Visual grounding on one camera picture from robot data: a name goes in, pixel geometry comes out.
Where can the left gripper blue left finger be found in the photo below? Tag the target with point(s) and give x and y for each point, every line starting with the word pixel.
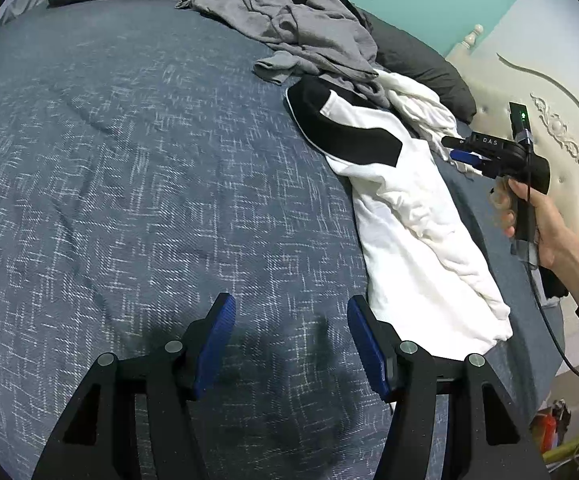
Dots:
pixel 95 436

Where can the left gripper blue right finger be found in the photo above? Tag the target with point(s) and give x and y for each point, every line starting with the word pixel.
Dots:
pixel 486 438

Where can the white long sleeve garment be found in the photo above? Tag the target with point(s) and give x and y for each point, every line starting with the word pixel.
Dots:
pixel 422 109

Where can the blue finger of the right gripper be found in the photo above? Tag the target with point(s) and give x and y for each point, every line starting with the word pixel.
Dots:
pixel 470 162

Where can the blue-grey bed sheet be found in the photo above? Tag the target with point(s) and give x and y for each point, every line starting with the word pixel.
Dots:
pixel 144 169

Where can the person right hand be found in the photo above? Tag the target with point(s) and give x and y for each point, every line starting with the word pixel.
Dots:
pixel 558 245

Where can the grey sweatshirt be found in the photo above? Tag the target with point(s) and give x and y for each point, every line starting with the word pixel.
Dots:
pixel 320 37

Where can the folded black white garment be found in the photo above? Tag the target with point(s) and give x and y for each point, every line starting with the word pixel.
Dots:
pixel 553 288

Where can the cream tufted headboard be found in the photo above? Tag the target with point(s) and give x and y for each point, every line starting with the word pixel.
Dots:
pixel 498 76

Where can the white polo shirt black collar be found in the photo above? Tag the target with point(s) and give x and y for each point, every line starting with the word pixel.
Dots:
pixel 427 277

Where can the clutter on floor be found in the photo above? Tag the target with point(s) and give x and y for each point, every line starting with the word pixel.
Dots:
pixel 549 431

